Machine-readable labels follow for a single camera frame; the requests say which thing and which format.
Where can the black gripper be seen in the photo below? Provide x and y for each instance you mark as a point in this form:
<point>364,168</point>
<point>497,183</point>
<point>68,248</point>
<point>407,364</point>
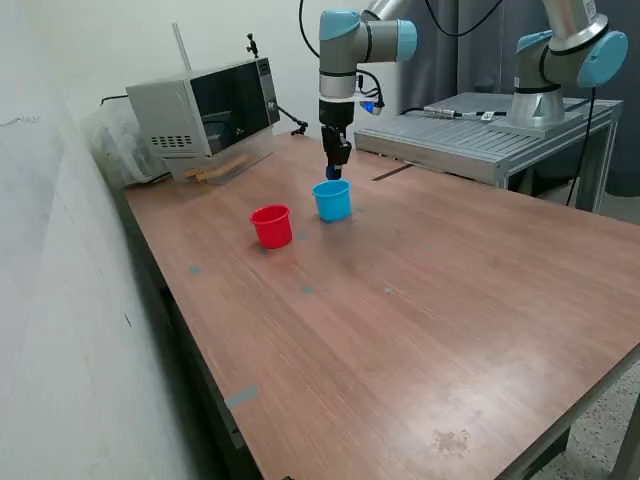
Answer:
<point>335,112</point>

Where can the aluminium robot base table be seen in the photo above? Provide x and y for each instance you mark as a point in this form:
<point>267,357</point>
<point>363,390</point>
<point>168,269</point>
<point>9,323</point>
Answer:
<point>450,140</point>

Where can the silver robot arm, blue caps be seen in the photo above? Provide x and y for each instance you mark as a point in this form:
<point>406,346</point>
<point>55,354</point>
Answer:
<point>340,65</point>

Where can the blue plastic cup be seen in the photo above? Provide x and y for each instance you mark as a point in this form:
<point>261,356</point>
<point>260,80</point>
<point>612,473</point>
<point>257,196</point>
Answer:
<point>332,207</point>

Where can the thin metal strip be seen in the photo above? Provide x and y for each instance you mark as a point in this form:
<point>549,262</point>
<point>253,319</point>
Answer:
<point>392,172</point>

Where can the clear acrylic stand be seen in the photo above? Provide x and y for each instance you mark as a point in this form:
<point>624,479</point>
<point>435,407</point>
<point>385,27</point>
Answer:
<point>255,150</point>

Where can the red plastic cup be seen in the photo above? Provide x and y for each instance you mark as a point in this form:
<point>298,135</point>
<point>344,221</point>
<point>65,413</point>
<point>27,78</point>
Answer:
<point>272,232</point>

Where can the wooden sticks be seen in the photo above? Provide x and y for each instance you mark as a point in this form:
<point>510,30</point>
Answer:
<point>215,171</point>

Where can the silver microwave oven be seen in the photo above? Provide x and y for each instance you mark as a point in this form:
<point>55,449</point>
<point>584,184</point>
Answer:
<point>165,115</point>

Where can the white thin rod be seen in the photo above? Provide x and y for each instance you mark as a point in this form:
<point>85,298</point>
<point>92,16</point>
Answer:
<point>181,47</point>

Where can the grey tape strip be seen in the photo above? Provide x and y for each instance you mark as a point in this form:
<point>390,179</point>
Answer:
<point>241,396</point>

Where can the wrist camera on white plate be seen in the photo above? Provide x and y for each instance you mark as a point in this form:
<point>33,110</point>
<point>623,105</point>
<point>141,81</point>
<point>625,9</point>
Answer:
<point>371,106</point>

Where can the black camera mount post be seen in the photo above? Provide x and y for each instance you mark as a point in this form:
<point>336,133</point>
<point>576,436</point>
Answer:
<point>251,46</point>

